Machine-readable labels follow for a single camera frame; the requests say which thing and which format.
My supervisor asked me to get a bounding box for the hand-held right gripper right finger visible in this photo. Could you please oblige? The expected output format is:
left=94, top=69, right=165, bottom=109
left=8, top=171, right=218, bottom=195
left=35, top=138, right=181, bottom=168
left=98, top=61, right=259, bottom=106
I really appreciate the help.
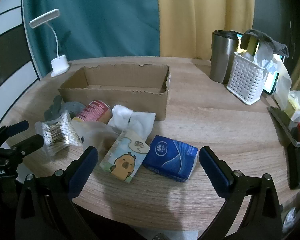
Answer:
left=199, top=146, right=283, bottom=240

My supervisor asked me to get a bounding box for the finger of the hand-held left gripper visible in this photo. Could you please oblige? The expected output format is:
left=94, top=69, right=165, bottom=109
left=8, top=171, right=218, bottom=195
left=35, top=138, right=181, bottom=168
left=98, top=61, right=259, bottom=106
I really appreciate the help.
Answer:
left=0, top=120, right=30, bottom=147
left=0, top=134, right=45, bottom=166

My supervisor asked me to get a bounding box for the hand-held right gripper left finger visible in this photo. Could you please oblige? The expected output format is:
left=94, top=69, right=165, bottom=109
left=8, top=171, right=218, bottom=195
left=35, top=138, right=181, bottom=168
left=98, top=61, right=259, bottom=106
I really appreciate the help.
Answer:
left=15, top=146, right=100, bottom=240

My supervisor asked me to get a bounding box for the clear plastic bag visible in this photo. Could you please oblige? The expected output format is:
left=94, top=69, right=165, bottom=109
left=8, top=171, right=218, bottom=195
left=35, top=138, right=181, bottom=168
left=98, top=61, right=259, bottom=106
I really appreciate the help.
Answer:
left=71, top=120, right=123, bottom=155

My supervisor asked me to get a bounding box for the capybara print packet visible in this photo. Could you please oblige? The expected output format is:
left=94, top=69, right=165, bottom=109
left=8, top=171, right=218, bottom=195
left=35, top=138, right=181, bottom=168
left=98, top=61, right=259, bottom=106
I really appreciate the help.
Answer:
left=99, top=130, right=151, bottom=184

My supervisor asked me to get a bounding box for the blue tissue pack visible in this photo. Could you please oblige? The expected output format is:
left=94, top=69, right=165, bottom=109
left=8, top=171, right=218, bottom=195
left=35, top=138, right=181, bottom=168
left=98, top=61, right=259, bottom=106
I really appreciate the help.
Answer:
left=142, top=135, right=199, bottom=183

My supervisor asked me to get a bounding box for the red can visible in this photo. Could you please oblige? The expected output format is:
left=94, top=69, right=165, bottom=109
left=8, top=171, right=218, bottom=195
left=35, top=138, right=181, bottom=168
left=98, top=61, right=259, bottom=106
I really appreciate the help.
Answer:
left=76, top=100, right=113, bottom=123

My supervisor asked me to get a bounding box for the white cloth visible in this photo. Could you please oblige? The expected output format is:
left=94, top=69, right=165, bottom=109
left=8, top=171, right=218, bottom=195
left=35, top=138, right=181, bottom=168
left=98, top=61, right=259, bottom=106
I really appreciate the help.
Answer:
left=108, top=104, right=157, bottom=140

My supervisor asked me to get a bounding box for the cardboard box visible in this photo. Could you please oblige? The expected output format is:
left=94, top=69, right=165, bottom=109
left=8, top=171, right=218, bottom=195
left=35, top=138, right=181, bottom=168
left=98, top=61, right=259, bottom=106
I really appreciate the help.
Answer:
left=58, top=64, right=171, bottom=122

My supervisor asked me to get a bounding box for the white desk lamp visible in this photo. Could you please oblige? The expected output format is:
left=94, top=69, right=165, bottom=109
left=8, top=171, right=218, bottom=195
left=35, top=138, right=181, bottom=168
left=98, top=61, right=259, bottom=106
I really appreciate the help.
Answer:
left=29, top=9, right=71, bottom=78

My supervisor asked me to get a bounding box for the dark flat board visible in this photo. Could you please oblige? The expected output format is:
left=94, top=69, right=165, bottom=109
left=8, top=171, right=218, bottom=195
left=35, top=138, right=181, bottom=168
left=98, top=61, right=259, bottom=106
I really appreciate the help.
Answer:
left=268, top=106, right=300, bottom=147

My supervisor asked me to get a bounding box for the white perforated basket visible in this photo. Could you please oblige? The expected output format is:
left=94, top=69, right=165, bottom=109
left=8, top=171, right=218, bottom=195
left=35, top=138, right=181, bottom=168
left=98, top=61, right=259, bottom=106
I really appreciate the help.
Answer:
left=226, top=52, right=270, bottom=105

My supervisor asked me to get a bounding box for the yellow packet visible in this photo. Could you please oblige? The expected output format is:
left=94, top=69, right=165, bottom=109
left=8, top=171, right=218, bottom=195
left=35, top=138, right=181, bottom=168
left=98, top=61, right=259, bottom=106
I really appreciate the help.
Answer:
left=275, top=90, right=300, bottom=123

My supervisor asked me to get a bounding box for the steel tumbler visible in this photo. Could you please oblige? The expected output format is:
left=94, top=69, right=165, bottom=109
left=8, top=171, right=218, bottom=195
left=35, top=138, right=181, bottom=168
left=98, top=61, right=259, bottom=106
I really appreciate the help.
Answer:
left=209, top=29, right=238, bottom=83

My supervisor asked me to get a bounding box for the white plastic bag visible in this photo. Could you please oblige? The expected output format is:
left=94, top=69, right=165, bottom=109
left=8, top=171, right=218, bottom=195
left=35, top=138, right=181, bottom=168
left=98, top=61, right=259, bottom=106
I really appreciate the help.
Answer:
left=255, top=42, right=293, bottom=98

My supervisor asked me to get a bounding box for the yellow bottle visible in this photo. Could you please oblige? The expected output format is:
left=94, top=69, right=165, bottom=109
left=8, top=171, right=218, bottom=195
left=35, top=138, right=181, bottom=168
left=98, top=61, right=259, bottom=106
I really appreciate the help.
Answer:
left=247, top=36, right=259, bottom=55

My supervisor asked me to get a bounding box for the teal curtain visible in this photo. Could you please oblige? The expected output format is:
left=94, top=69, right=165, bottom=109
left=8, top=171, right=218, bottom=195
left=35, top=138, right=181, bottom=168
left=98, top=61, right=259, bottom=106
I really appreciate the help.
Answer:
left=21, top=0, right=163, bottom=79

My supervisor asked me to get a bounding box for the dark grey cloth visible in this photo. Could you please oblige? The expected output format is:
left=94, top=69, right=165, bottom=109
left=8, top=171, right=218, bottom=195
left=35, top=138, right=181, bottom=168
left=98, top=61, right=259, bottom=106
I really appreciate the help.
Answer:
left=242, top=29, right=289, bottom=58

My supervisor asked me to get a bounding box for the yellow curtain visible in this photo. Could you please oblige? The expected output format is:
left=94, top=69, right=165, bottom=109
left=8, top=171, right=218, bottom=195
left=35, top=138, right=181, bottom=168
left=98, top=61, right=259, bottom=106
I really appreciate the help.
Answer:
left=155, top=0, right=255, bottom=60

